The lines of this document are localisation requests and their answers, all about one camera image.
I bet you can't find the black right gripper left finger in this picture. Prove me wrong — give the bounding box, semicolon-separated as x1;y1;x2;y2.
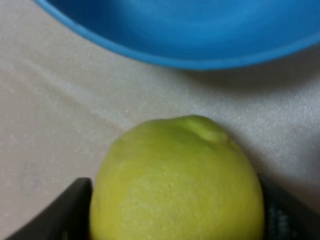
7;177;93;240

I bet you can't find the yellow lemon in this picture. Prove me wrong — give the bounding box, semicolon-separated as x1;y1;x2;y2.
90;115;265;240

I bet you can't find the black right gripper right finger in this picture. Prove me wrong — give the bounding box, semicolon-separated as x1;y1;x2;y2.
258;174;320;240

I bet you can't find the blue bowl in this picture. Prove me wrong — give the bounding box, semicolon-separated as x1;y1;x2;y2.
37;0;320;70

